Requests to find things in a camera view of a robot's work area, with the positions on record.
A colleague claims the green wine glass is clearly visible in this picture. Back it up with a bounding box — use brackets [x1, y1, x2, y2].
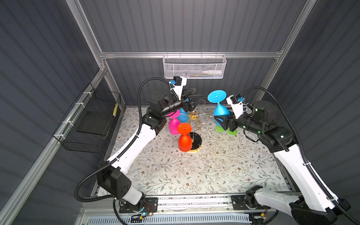
[215, 125, 225, 133]
[227, 128, 238, 136]

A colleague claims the blue wine glass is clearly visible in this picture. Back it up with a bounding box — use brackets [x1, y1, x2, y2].
[207, 90, 229, 117]
[177, 108, 189, 123]

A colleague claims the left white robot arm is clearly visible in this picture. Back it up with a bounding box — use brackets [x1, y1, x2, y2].
[96, 89, 203, 210]

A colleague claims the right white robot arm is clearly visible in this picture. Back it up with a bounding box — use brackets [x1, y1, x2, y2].
[214, 100, 351, 225]

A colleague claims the pink wine glass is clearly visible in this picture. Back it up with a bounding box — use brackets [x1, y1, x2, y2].
[167, 110, 181, 135]

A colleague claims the red wine glass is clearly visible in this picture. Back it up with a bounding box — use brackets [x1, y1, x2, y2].
[177, 123, 192, 152]

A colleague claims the white marker in basket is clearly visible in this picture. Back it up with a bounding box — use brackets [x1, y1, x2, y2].
[202, 70, 223, 76]

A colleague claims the floral table mat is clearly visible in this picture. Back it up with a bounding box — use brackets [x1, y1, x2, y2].
[127, 105, 289, 195]

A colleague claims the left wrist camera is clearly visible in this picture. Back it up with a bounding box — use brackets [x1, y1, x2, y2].
[169, 76, 187, 99]

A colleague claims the gold wire glass rack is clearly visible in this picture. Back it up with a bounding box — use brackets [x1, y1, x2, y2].
[185, 110, 214, 153]

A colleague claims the white mesh wall basket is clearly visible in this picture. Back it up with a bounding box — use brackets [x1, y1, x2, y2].
[162, 54, 227, 79]

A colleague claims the black wire wall basket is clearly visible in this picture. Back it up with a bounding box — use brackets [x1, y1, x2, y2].
[53, 84, 122, 153]

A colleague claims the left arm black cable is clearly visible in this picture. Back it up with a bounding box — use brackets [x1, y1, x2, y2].
[74, 77, 176, 225]

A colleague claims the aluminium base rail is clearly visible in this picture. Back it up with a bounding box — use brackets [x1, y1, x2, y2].
[75, 193, 295, 225]

